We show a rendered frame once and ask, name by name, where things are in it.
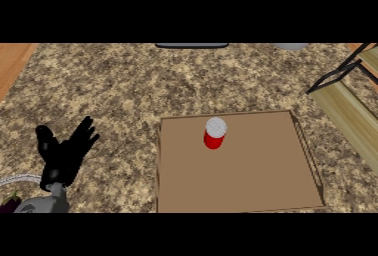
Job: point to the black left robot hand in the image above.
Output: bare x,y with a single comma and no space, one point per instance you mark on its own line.
64,156

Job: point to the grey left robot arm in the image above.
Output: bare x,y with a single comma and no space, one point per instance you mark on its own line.
47,201

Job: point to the brown square tray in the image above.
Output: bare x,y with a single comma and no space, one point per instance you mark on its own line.
237,166

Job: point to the white plate rim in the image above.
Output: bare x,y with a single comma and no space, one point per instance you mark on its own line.
17,179

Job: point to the dark purple eggplant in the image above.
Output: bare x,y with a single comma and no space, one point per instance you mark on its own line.
10,204

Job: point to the red can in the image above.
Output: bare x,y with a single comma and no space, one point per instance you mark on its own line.
215,134

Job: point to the dark grey flat appliance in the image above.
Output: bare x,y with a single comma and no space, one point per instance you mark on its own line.
193,45

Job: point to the pale grey round object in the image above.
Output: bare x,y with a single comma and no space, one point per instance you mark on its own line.
292,46

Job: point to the wooden tiered shelf black frame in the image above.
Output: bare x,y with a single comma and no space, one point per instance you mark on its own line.
352,110

